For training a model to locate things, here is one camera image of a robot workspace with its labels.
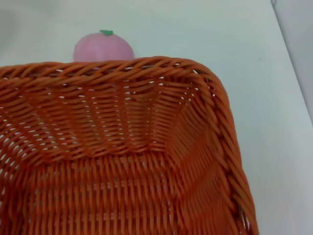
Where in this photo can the orange woven plastic basket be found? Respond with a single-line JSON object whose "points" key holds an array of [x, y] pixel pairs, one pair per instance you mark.
{"points": [[127, 156]]}

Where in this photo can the pink peach toy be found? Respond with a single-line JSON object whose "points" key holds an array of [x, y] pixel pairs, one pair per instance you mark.
{"points": [[102, 49]]}

